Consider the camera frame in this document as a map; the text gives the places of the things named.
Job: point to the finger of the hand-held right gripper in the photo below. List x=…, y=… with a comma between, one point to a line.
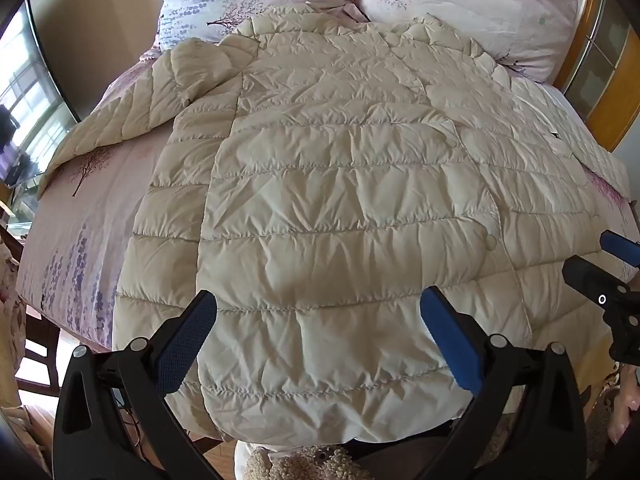
x=592, y=277
x=620, y=245

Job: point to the person's right hand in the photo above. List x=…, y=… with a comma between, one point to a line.
x=625, y=405

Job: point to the pink floral bed cover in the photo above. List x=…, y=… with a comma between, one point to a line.
x=75, y=220

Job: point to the cream quilted puffer jacket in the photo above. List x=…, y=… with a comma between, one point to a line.
x=325, y=185

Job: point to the pink pillow with tree print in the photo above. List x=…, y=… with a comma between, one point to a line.
x=450, y=5

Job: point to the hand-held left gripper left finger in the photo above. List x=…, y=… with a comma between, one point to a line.
x=187, y=340

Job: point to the window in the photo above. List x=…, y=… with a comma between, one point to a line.
x=30, y=85

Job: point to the beige fuzzy garment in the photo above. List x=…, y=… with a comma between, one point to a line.
x=300, y=465

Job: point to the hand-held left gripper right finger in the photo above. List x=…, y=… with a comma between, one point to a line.
x=452, y=340

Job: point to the wooden chair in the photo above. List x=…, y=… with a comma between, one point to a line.
x=40, y=340

